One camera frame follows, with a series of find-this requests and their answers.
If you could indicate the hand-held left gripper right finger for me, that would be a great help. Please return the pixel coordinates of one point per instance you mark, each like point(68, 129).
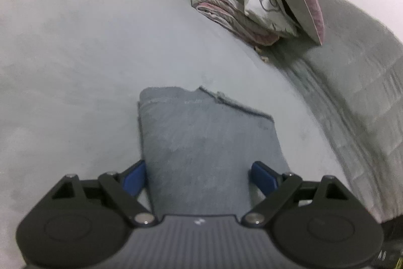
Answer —
point(263, 176)

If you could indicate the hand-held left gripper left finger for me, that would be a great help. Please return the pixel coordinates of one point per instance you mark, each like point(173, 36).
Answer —
point(135, 177)

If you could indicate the grey knit sweater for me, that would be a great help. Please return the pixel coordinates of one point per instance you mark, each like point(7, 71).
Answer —
point(204, 146)

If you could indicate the beige tassel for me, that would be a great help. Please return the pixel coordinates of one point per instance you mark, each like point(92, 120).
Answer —
point(260, 54)

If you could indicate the grey quilted blanket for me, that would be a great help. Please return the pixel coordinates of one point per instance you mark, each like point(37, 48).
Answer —
point(362, 83)

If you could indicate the folded pink white quilt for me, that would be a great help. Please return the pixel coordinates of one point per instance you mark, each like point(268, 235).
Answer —
point(220, 4)

